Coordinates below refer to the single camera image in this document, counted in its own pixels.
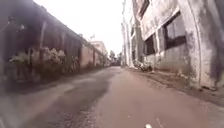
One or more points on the tree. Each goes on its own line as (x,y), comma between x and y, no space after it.
(112,55)

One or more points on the pale building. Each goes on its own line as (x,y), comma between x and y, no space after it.
(98,46)

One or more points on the grey rough paved road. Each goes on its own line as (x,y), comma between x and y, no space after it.
(133,103)

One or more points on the grey stained building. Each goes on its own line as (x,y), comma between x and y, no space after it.
(173,36)

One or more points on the dirt strip beside building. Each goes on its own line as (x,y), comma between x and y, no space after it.
(180,85)

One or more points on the robot's own part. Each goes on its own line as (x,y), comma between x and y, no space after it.
(148,126)

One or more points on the long dark stained wall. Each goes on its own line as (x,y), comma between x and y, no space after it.
(50,50)

